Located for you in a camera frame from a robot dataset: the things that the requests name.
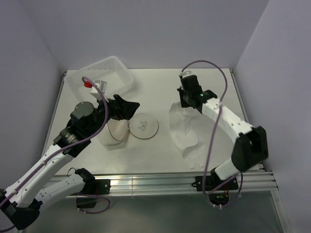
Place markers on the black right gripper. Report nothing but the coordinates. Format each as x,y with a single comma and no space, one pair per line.
181,92

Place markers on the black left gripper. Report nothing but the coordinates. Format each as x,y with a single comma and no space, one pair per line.
122,109

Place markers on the white mesh laundry bag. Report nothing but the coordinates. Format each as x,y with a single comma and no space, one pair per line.
141,126

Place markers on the white bra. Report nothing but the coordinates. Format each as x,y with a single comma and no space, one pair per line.
190,132

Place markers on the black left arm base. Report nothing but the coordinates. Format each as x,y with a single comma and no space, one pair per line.
95,187

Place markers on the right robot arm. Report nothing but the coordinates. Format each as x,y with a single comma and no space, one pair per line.
250,142

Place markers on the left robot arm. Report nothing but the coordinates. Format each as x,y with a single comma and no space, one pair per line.
23,201

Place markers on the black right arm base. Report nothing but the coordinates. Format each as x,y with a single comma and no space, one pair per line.
219,191

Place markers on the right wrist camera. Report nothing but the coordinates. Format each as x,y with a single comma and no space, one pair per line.
185,73

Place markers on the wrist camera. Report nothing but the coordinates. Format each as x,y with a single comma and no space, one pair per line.
98,89
185,73

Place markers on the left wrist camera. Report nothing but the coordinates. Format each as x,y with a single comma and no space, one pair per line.
98,89

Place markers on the aluminium front rail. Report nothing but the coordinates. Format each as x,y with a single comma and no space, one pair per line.
150,183

